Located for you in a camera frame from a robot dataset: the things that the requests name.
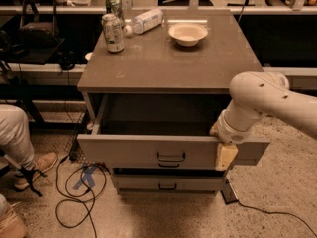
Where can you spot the tan shoe bottom left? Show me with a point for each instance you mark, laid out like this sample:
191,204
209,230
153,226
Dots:
11,225

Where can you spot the grey top drawer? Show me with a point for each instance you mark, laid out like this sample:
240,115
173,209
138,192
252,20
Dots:
141,131

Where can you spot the grey drawer cabinet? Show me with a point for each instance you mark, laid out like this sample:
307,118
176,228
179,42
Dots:
154,63

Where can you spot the person leg beige trousers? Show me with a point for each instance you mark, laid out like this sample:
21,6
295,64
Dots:
15,136

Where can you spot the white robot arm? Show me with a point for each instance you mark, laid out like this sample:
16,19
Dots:
254,96

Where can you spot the rear green soda can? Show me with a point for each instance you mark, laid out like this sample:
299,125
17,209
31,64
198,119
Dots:
115,7

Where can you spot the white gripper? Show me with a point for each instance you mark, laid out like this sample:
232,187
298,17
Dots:
232,133

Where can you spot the black headphones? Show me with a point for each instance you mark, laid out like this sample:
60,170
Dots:
66,61

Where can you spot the grey bottom drawer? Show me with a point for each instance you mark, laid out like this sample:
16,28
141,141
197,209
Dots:
167,180

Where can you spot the tan boot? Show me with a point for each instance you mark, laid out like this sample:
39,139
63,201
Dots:
36,169

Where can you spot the black power adapter box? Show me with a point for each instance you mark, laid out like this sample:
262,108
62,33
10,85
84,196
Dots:
228,193

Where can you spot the white bowl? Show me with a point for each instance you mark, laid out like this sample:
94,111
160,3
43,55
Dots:
187,34

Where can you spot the black bag on shelf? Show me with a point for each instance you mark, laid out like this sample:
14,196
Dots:
37,34

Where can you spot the green soda can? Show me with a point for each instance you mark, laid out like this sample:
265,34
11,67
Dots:
113,34
115,7

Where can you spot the front green soda can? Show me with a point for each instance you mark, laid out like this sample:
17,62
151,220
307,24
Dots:
113,34

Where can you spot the clear plastic water bottle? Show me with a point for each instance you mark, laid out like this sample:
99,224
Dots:
144,22

